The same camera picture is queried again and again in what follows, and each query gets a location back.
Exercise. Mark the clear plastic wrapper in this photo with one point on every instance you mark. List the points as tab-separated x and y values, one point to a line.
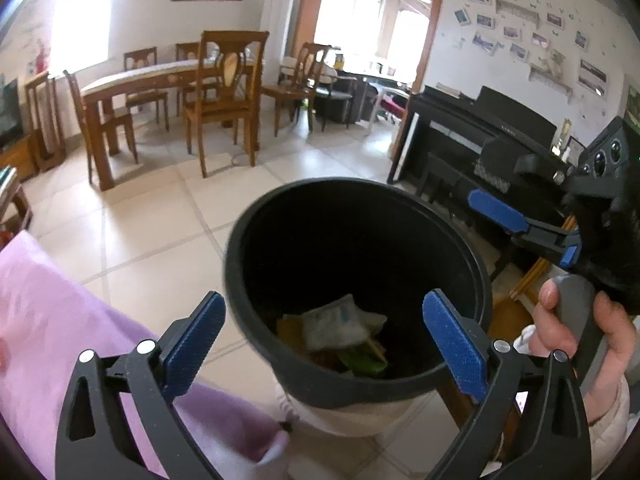
340	325

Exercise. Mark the right hand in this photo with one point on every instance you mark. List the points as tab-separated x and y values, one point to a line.
602	354

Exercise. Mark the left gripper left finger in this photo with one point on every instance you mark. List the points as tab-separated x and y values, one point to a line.
94	438

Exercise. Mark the wooden dining chair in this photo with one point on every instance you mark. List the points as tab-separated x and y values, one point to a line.
97	128
227	85
300	83

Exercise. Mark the white standing air conditioner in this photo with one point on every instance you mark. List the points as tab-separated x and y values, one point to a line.
276	19

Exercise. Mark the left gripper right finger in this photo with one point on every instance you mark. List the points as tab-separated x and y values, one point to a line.
552	437

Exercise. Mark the front wooden dining chair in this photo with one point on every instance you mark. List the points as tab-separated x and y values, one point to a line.
227	85

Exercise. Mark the black trash bin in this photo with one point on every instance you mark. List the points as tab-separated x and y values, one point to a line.
312	242

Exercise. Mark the black television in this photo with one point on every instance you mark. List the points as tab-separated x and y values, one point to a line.
11	124

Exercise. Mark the black upright piano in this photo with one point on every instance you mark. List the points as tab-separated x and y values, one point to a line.
451	147

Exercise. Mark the right wooden dining chair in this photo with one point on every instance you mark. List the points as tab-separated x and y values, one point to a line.
300	83

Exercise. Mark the purple tablecloth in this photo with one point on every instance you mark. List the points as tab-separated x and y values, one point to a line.
47	320

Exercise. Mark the left wooden dining chair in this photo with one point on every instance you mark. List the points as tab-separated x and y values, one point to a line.
97	128

